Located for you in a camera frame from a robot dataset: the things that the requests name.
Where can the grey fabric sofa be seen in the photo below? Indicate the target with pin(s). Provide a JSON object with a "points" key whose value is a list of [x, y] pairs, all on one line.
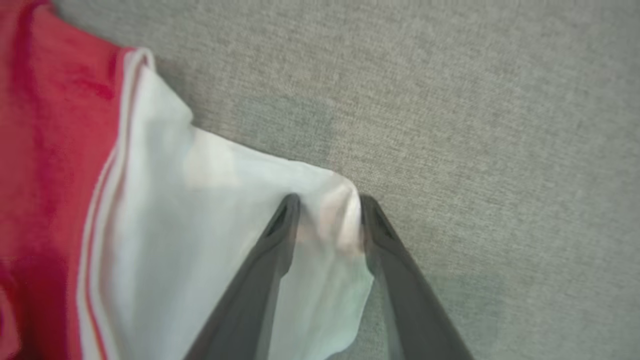
{"points": [[475, 125]]}

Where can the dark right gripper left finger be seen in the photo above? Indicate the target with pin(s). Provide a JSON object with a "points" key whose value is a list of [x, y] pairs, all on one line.
{"points": [[250, 300]]}

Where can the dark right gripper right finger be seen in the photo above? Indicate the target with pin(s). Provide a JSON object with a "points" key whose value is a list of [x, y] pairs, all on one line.
{"points": [[410, 300]]}

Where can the red white basketball jersey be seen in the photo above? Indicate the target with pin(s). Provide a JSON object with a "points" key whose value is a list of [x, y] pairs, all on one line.
{"points": [[165, 235]]}

